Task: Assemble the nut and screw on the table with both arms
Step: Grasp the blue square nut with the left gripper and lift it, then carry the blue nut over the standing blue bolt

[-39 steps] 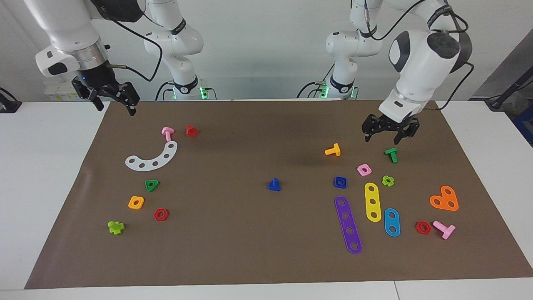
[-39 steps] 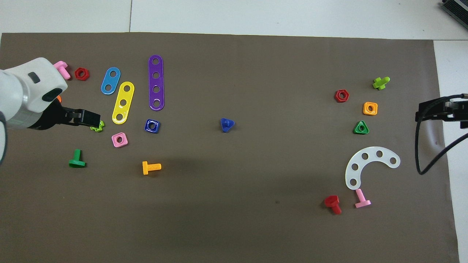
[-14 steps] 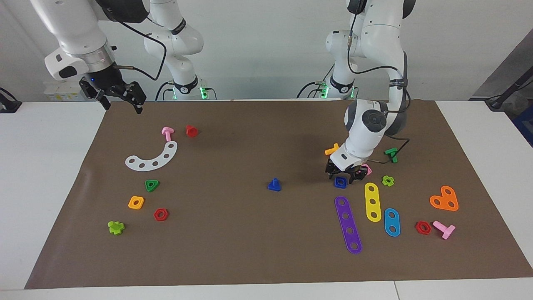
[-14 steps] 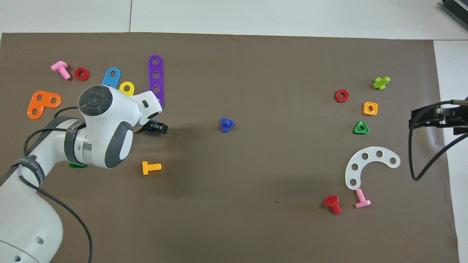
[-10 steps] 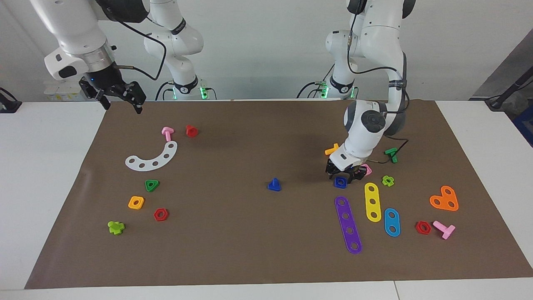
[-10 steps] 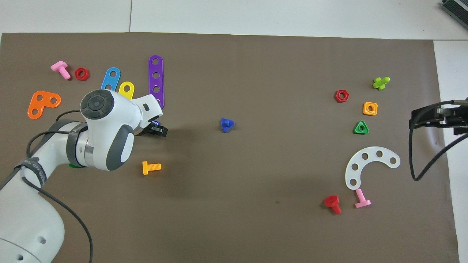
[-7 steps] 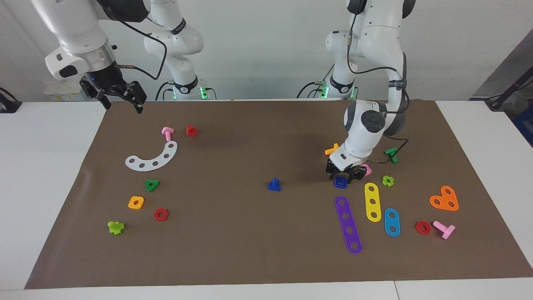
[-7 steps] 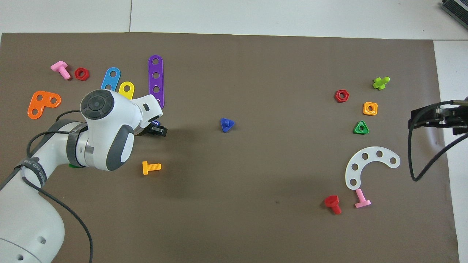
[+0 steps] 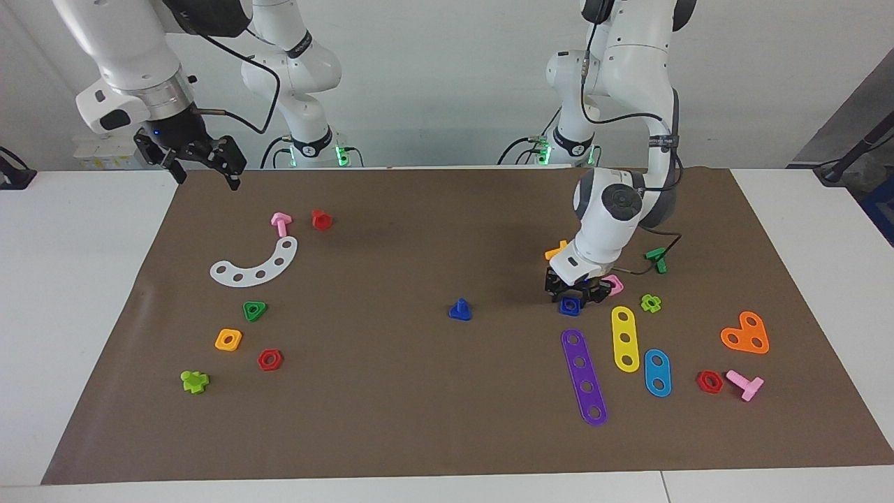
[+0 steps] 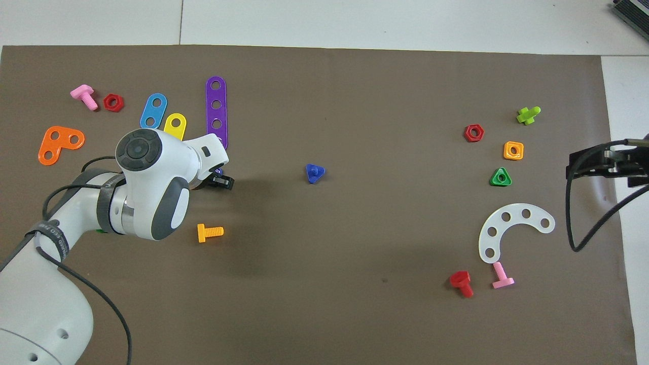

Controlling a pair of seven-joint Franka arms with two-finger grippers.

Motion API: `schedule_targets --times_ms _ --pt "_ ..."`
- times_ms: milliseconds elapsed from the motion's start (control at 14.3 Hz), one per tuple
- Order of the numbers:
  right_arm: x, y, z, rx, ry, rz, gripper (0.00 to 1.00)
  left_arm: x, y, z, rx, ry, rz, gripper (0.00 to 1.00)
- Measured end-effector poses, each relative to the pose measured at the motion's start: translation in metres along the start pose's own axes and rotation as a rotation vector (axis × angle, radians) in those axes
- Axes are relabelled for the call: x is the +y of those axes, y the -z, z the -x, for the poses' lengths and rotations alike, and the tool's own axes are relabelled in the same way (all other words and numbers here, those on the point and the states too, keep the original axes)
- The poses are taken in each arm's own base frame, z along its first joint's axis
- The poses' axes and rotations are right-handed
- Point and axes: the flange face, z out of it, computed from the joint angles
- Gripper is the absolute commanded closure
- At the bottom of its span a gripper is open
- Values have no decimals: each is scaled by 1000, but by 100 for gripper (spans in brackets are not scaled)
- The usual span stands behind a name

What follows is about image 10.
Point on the orange plastic screw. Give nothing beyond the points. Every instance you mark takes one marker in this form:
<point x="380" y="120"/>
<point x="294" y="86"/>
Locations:
<point x="202" y="233"/>

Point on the red hex-head plastic screw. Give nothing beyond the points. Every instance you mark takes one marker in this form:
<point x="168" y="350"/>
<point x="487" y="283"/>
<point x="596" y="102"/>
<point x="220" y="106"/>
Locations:
<point x="461" y="281"/>

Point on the pink plastic screw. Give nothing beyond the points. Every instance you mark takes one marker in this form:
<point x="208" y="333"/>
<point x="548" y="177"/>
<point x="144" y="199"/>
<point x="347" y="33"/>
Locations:
<point x="502" y="279"/>
<point x="83" y="94"/>

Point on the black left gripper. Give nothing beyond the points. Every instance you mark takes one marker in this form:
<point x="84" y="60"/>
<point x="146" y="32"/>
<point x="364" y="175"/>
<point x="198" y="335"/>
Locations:
<point x="204" y="182"/>

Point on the black ribbed device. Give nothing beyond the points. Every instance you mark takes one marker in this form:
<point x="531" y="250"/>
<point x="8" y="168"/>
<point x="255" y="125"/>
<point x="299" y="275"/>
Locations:
<point x="634" y="11"/>

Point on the blue two-hole strip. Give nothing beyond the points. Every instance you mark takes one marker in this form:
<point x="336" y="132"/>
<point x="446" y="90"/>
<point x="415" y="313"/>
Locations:
<point x="153" y="112"/>

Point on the orange square plastic nut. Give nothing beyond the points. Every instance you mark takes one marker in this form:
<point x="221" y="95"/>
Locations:
<point x="506" y="156"/>

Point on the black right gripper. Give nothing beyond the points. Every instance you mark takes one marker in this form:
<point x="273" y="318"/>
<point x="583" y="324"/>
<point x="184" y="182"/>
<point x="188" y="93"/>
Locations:
<point x="634" y="162"/>

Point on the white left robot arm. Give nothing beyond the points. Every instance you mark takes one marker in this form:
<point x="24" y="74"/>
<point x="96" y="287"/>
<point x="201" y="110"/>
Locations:
<point x="152" y="203"/>

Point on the green triangle plastic nut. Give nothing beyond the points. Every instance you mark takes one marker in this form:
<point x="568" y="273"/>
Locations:
<point x="494" y="182"/>

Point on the blue triangle-head plastic screw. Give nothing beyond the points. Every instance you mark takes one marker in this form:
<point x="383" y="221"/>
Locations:
<point x="314" y="173"/>

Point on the lime cross-head plastic screw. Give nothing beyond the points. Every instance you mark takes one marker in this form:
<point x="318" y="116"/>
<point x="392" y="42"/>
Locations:
<point x="527" y="116"/>

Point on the brown table mat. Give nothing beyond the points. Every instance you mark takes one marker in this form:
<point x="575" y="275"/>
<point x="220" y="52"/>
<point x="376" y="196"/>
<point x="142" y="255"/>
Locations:
<point x="355" y="91"/>

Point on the purple four-hole strip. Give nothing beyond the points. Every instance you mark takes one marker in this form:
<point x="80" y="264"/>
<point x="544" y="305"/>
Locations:
<point x="216" y="114"/>

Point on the white curved five-hole plate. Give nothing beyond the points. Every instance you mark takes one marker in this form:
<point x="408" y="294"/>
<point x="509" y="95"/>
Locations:
<point x="516" y="213"/>

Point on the yellow three-hole strip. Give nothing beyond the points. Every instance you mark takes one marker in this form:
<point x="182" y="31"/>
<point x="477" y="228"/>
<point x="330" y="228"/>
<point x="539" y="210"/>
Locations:
<point x="175" y="133"/>

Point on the orange three-hole corner plate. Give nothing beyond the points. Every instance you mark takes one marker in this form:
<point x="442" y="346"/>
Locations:
<point x="56" y="144"/>

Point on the red hex plastic nut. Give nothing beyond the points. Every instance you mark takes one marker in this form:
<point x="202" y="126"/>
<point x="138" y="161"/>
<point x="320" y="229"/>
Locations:
<point x="120" y="104"/>
<point x="480" y="136"/>

